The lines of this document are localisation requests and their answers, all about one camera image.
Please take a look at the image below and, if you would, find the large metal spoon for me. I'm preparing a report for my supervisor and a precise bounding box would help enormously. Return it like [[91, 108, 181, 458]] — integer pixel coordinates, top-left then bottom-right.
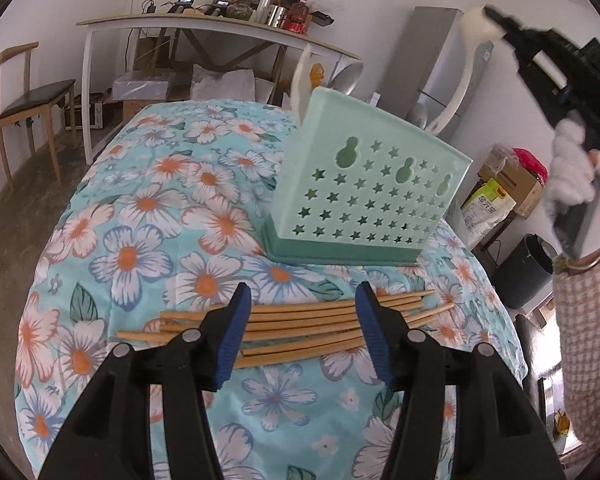
[[331, 61, 365, 97]]

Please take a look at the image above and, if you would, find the open cardboard box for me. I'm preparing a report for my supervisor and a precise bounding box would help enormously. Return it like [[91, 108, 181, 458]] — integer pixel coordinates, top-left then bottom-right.
[[477, 145, 546, 218]]

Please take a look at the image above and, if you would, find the green star-cutout utensil holder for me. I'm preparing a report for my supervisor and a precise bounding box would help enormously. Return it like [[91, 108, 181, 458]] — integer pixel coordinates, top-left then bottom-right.
[[260, 86, 473, 267]]

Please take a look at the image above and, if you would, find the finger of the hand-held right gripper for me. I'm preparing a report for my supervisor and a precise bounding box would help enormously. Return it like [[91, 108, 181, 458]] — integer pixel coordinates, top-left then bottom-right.
[[482, 4, 528, 51]]

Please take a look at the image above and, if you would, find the brown cardboard box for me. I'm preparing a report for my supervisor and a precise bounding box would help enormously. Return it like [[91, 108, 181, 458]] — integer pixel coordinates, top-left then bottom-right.
[[135, 35, 173, 71]]

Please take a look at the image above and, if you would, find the gold bracelet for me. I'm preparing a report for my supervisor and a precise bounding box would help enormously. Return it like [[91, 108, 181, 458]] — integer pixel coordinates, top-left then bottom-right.
[[554, 247, 600, 275]]

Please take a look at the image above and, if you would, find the white desk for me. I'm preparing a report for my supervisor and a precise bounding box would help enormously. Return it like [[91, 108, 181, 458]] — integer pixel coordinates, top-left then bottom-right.
[[76, 11, 361, 166]]

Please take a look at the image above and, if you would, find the person's right hand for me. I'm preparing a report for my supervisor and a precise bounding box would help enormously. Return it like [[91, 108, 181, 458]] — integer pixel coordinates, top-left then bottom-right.
[[540, 110, 600, 267]]

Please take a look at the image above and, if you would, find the white sack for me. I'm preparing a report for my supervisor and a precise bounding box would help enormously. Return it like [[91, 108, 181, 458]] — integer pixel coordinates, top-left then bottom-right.
[[190, 63, 256, 103]]

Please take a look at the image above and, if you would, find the white plastic ladle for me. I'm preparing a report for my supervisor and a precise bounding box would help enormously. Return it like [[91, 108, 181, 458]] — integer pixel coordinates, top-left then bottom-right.
[[429, 5, 506, 133]]

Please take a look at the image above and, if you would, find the bundle of wooden chopsticks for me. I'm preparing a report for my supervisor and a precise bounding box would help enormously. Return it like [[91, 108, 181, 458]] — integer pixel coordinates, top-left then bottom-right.
[[116, 289, 456, 361]]

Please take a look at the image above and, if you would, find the white plastic rice paddle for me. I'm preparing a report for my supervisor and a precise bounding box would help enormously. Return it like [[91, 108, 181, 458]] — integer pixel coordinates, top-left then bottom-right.
[[291, 42, 315, 126]]

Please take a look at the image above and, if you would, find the floral blue blanket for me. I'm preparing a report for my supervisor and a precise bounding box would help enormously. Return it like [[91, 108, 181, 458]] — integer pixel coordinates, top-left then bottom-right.
[[14, 100, 528, 480]]

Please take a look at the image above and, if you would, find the small countertop oven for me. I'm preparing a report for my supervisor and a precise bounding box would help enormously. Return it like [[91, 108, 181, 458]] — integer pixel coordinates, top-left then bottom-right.
[[64, 92, 106, 131]]

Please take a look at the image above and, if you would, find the clear plastic storage box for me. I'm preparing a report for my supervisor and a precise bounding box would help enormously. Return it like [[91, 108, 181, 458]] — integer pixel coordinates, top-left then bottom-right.
[[111, 71, 176, 102]]

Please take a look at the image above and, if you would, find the grey refrigerator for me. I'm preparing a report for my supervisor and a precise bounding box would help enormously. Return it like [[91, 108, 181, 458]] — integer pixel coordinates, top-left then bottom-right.
[[392, 6, 496, 133]]

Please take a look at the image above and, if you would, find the red bag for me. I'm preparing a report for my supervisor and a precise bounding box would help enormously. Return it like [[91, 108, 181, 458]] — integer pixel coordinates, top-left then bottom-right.
[[511, 147, 549, 186]]

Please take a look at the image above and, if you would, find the red cooking oil bottle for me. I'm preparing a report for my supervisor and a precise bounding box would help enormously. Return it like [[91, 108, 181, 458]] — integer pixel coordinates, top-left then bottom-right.
[[286, 0, 311, 35]]

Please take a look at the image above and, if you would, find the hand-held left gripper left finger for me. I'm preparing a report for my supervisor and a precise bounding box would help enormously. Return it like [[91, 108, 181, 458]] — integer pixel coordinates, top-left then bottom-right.
[[39, 282, 253, 480]]

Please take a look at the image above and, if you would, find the person's right forearm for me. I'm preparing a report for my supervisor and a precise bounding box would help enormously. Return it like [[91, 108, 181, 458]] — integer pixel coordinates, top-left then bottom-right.
[[552, 245, 600, 461]]

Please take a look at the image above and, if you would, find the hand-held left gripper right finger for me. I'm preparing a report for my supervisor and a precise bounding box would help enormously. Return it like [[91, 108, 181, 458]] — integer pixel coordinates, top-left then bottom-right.
[[355, 281, 566, 480]]

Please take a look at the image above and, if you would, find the wooden chair with dark seat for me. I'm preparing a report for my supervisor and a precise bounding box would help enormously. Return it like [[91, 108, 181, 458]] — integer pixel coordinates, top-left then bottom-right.
[[0, 45, 77, 183]]

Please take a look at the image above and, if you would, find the black trash bin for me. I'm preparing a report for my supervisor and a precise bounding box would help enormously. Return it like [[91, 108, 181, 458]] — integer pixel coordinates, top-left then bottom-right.
[[492, 234, 556, 310]]

